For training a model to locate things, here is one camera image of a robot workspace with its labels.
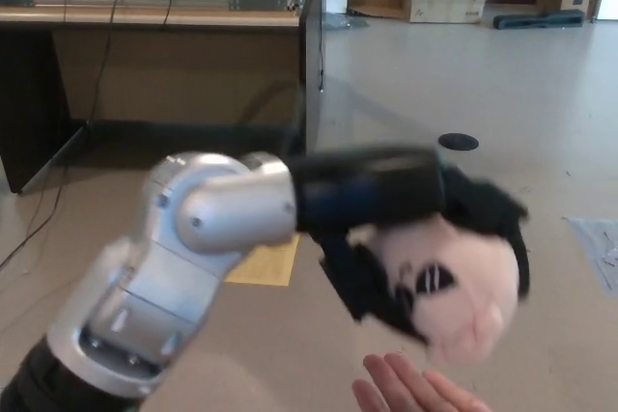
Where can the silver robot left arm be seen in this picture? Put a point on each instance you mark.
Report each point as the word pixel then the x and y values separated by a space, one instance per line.
pixel 193 238

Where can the clear plastic bag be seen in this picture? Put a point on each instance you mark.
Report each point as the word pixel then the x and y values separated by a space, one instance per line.
pixel 596 248

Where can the wooden office desk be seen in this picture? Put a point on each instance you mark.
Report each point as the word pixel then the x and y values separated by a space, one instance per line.
pixel 193 64

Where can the person's bare hand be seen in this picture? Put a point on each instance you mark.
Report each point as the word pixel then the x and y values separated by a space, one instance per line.
pixel 415 392

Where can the pink plush dumpling with sunglasses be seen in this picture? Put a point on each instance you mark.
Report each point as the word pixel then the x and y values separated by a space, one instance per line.
pixel 468 286

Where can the yellow paper sheet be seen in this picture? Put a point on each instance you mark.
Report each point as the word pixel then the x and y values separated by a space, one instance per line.
pixel 268 262

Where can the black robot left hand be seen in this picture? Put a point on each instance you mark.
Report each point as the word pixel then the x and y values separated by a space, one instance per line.
pixel 372 185

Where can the crumpled clear plastic wrap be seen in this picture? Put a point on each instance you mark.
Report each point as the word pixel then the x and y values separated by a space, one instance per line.
pixel 344 22

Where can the black round floor cover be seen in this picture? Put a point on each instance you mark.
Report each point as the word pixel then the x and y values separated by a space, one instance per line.
pixel 458 141

